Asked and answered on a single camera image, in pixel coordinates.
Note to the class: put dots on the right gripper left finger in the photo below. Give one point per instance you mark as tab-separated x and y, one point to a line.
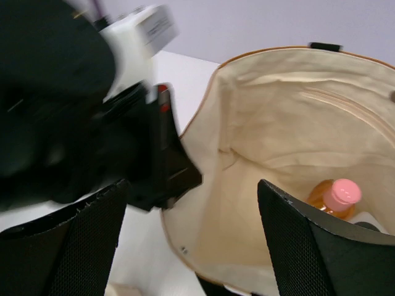
67	252

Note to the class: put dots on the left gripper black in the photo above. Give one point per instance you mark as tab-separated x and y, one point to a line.
62	135

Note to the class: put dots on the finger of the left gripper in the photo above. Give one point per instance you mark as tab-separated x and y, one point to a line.
171	173

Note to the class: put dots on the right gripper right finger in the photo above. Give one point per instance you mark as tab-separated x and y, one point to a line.
314	253

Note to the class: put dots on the beige cap cream bottle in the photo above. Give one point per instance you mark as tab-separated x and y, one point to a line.
115	289

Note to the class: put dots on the white bottle black cap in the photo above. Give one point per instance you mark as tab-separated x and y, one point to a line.
366	220

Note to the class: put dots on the orange bottle pink cap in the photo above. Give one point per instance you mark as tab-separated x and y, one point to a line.
336	197

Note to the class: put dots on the tan canvas tote bag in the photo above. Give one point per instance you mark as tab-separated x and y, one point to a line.
294	116

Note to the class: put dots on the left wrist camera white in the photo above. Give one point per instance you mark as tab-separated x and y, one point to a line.
134	40

